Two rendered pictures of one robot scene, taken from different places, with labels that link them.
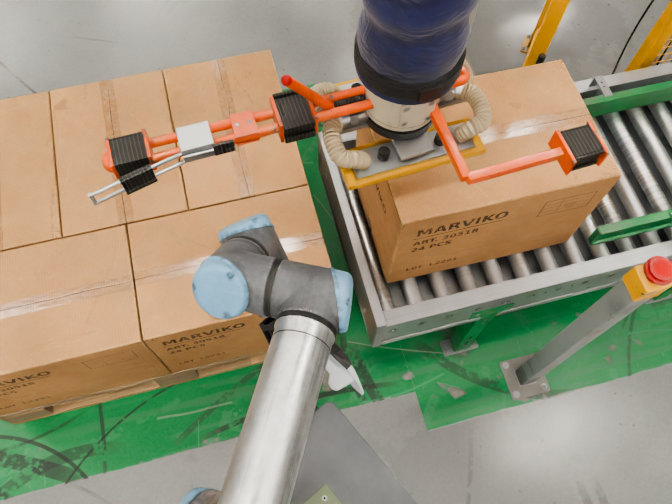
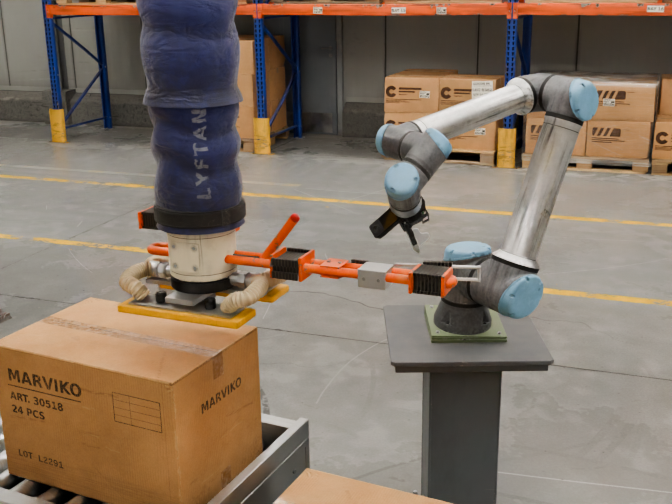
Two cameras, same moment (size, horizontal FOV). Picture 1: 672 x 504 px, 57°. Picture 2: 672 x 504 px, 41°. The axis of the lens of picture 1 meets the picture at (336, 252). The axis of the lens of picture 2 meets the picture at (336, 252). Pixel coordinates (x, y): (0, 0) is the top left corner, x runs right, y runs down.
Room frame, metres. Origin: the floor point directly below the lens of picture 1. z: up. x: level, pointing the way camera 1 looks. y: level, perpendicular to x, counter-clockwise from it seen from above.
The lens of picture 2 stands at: (2.25, 1.60, 1.88)
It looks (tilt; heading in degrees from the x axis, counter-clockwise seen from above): 17 degrees down; 223
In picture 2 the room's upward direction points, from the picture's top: 1 degrees counter-clockwise
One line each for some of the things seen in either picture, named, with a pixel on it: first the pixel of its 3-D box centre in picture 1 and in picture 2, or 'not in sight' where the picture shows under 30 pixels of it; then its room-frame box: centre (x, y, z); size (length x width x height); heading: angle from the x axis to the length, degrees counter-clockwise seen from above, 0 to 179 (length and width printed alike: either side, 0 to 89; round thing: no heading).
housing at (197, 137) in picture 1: (196, 141); (375, 275); (0.74, 0.31, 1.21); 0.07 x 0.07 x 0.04; 21
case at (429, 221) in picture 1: (471, 175); (132, 400); (0.98, -0.39, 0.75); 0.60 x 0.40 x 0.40; 107
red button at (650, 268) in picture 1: (658, 272); not in sight; (0.58, -0.74, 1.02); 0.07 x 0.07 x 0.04
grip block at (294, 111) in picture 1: (294, 115); (292, 263); (0.82, 0.10, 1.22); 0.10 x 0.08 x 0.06; 21
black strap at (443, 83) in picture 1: (409, 51); (200, 209); (0.90, -0.13, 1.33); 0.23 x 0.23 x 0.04
